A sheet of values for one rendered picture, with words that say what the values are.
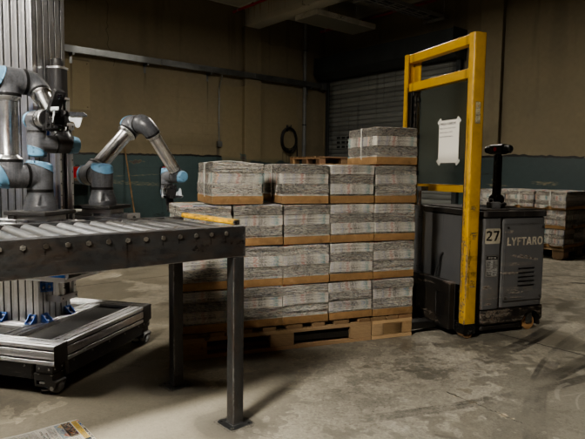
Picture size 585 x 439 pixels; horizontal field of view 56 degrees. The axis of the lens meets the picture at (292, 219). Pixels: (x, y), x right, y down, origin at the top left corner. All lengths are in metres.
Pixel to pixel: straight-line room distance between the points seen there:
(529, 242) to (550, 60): 5.92
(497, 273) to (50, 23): 2.94
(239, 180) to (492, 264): 1.69
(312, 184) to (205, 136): 7.58
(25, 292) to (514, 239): 2.87
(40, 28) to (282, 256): 1.71
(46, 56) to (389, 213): 2.07
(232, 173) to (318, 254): 0.68
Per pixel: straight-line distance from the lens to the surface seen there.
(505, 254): 3.72
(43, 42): 3.15
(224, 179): 2.95
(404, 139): 3.41
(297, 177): 3.08
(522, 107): 9.57
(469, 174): 3.45
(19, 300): 3.16
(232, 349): 2.22
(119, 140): 3.41
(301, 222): 3.10
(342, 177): 3.19
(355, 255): 3.28
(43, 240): 1.83
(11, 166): 2.73
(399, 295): 3.48
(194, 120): 10.50
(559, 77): 9.38
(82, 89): 9.70
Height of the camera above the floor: 1.01
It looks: 5 degrees down
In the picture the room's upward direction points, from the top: 1 degrees clockwise
